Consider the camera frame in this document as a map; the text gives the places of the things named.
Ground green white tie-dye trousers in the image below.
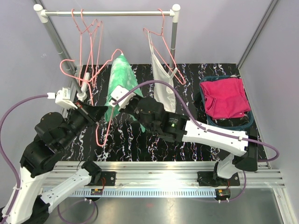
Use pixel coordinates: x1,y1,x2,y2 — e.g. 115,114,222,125
105,54,138,122

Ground pink wire hanger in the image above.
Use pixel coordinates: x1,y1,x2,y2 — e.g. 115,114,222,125
59,48,123,147
79,8,103,88
71,8,102,77
143,4,186,85

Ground magenta trousers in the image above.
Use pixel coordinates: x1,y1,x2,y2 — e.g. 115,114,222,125
200,78,251,119

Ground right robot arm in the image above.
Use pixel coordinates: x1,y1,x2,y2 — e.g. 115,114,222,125
118,96,258,187

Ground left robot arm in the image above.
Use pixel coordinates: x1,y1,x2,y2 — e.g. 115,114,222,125
0,101,108,224

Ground white camisole top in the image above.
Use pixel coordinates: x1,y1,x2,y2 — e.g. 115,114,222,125
148,32,176,112

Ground blue plastic basket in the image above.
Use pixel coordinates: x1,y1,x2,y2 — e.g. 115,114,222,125
199,76,254,131

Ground silver clothes rack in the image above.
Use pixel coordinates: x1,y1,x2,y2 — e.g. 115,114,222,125
33,2,181,100

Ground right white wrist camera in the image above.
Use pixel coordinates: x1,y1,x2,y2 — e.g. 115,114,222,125
109,85,136,111

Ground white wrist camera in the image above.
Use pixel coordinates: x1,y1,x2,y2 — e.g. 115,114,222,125
47,87,78,109
109,85,136,111

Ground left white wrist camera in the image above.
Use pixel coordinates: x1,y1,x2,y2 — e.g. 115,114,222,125
47,87,78,109

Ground aluminium mounting rail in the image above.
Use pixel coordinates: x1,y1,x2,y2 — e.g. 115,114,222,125
41,161,285,198

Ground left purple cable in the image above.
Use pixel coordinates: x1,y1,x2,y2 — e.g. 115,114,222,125
0,94,98,224

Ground purple cable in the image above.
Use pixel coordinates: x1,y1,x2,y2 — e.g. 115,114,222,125
112,79,280,203
0,94,98,224

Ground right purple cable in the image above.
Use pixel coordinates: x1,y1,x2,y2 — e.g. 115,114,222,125
112,79,280,203

